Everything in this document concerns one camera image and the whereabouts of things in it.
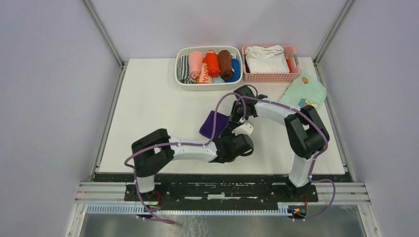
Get purple towel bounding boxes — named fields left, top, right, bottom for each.
left=199, top=111, right=229, bottom=139

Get pink towel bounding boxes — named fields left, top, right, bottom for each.
left=188, top=51, right=203, bottom=79

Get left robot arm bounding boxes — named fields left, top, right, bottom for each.
left=130, top=128, right=254, bottom=201

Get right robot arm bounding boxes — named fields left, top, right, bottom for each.
left=227, top=85, right=330, bottom=201

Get light blue rolled towel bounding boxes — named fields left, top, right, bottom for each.
left=212, top=76, right=225, bottom=83

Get dark blue rolled towel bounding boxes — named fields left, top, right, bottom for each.
left=226, top=58, right=241, bottom=82

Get orange white lettered rolled towel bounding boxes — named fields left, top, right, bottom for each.
left=196, top=58, right=213, bottom=84

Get red orange rolled towel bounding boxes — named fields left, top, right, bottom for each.
left=206, top=50, right=220, bottom=78

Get brown rolled towel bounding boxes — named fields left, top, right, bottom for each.
left=217, top=50, right=234, bottom=81

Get white cloth in basket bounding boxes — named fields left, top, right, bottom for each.
left=245, top=45, right=290, bottom=74

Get white plastic tub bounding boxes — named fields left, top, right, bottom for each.
left=174, top=45, right=244, bottom=91

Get mint green cartoon towel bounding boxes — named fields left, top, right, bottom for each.
left=278, top=71, right=327, bottom=110

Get pink plastic basket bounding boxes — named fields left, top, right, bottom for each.
left=242, top=45, right=301, bottom=82

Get green white striped rolled towel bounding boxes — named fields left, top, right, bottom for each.
left=177, top=54, right=196, bottom=84

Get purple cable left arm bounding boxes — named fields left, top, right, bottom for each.
left=124, top=92, right=248, bottom=225

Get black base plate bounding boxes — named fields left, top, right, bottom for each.
left=93, top=172, right=353, bottom=212

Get aluminium frame post right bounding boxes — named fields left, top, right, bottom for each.
left=313, top=0, right=356, bottom=67

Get aluminium frame post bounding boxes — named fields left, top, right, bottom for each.
left=81, top=0, right=124, bottom=67
left=313, top=0, right=356, bottom=67

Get aluminium rail front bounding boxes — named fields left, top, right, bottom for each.
left=75, top=182, right=371, bottom=216

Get aluminium frame post left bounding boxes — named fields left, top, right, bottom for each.
left=81, top=0, right=124, bottom=67

